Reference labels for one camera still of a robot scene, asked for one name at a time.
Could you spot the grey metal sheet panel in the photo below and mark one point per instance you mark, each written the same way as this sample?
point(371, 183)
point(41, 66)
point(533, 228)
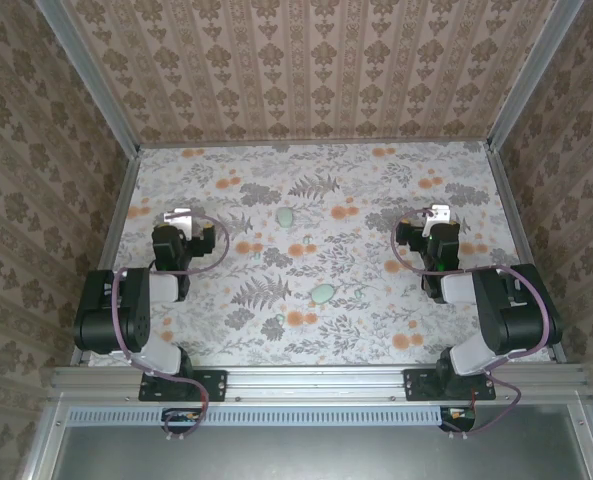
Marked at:
point(326, 455)

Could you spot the aluminium table side rail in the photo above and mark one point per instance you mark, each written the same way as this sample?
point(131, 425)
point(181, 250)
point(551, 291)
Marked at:
point(509, 200)
point(128, 175)

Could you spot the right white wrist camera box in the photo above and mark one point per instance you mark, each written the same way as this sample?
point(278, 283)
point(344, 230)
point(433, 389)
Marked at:
point(438, 216)

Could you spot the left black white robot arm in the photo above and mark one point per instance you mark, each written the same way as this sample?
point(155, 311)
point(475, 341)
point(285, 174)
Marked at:
point(136, 320)

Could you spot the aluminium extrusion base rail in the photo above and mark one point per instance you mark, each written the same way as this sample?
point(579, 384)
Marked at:
point(316, 385)

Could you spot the mint green earbud charging case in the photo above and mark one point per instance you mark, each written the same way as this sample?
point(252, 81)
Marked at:
point(284, 217)
point(322, 294)

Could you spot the aluminium frame corner post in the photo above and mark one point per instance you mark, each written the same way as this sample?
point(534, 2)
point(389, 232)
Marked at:
point(528, 75)
point(91, 75)

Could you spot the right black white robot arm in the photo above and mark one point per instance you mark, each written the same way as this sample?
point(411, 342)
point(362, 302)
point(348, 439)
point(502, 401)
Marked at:
point(516, 320)

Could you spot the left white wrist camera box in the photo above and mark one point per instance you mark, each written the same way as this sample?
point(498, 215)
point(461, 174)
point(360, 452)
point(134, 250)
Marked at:
point(178, 220)

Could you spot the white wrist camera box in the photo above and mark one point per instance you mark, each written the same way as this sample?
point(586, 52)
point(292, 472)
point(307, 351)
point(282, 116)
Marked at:
point(178, 220)
point(438, 216)

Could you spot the floral patterned table cover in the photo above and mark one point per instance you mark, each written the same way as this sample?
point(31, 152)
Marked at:
point(326, 340)

